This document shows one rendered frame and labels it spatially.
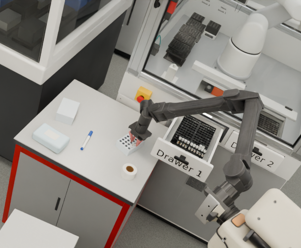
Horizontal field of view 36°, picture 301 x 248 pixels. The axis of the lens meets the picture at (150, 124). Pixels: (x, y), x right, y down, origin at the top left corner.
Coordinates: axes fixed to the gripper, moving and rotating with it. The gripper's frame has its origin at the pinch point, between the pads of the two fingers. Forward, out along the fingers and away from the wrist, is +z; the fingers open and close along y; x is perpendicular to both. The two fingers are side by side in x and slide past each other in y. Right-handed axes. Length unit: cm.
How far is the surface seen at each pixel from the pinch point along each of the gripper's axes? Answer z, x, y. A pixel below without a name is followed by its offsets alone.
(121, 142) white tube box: 1.4, 4.6, 4.3
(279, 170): -3, -51, -59
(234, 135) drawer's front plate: -10, -40, -32
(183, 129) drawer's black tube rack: -8.9, -20.3, -12.0
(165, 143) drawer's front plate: -11.5, -1.3, -14.1
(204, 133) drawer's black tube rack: -8.7, -28.6, -20.2
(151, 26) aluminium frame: -44, -24, 27
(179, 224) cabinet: 72, -42, -32
